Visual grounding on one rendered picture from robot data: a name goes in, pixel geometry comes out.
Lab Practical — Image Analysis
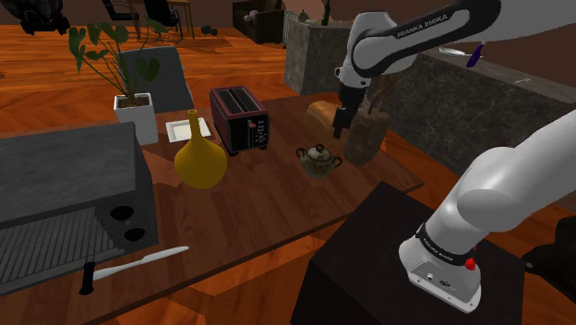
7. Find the black-handled white knife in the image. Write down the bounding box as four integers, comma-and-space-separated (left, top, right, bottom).
78, 245, 190, 296

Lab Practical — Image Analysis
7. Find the green plant in white pot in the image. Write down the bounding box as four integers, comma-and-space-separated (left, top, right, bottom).
67, 18, 169, 147

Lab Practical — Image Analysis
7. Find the purple utensil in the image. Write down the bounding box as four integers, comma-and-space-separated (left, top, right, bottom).
464, 42, 486, 69

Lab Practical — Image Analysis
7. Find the dark wooden cabinet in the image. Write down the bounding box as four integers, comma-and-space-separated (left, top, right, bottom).
232, 0, 286, 45

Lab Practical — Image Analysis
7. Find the white square plate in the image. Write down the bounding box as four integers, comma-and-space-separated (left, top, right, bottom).
164, 117, 213, 144

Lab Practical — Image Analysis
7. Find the grey chair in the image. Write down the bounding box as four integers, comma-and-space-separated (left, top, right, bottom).
115, 45, 196, 120

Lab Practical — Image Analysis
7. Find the brown bread loaf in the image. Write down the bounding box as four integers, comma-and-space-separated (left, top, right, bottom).
304, 100, 348, 141

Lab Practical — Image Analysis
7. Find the black round object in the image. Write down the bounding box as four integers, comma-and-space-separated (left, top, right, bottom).
0, 0, 72, 37

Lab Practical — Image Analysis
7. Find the dark robot stand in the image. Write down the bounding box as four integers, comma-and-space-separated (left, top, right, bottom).
290, 180, 529, 325

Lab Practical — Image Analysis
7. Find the dark marble kitchen counter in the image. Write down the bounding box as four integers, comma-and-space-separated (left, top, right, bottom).
283, 17, 576, 177

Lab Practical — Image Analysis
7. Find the brown wooden table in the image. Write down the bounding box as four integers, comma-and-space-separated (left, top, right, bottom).
0, 91, 426, 325

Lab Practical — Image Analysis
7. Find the dark wooden chair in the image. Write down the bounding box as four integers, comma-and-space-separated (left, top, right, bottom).
100, 0, 141, 22
142, 0, 196, 42

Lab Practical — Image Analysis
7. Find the yellow long-necked vase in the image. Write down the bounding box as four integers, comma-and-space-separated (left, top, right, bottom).
174, 109, 229, 190

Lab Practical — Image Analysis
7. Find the black bulky object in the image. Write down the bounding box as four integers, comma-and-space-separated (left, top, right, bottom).
521, 215, 576, 295

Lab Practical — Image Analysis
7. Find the grey toaster oven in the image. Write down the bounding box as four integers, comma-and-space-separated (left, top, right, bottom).
0, 120, 160, 298

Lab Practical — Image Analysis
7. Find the dark red black toaster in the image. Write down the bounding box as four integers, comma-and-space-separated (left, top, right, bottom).
209, 85, 271, 157

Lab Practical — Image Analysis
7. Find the white flat dish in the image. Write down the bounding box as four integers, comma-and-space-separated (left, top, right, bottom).
438, 45, 472, 58

